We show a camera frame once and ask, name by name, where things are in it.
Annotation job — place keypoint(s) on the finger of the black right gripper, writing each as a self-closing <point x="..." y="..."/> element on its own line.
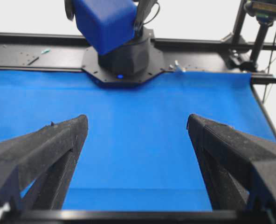
<point x="69" y="9"/>

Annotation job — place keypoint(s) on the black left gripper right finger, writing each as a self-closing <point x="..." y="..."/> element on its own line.
<point x="238" y="169"/>

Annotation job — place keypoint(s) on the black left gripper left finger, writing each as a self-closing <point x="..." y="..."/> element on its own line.
<point x="36" y="168"/>

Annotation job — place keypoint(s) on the blue cube block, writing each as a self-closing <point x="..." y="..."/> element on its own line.
<point x="105" y="24"/>

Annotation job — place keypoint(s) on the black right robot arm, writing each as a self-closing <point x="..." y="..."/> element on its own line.
<point x="140" y="40"/>

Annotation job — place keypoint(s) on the blue table mat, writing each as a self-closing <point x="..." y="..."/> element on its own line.
<point x="138" y="155"/>

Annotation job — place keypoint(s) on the black table frame rail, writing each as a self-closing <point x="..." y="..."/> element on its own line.
<point x="36" y="52"/>

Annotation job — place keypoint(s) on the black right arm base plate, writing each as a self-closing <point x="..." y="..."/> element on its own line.
<point x="122" y="69"/>

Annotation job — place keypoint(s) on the black camera stand post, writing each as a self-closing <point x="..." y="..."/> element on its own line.
<point x="264" y="11"/>

